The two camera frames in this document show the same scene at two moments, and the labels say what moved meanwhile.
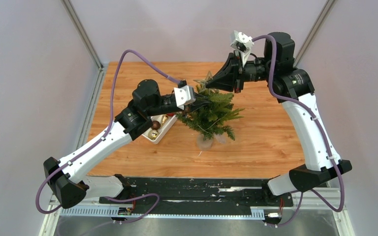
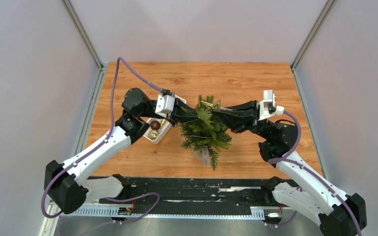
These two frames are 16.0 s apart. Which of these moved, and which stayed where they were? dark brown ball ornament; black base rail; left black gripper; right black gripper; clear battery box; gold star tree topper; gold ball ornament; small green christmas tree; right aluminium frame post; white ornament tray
Moved: right black gripper; gold star tree topper; left black gripper; clear battery box; small green christmas tree
Stayed: white ornament tray; black base rail; dark brown ball ornament; right aluminium frame post; gold ball ornament
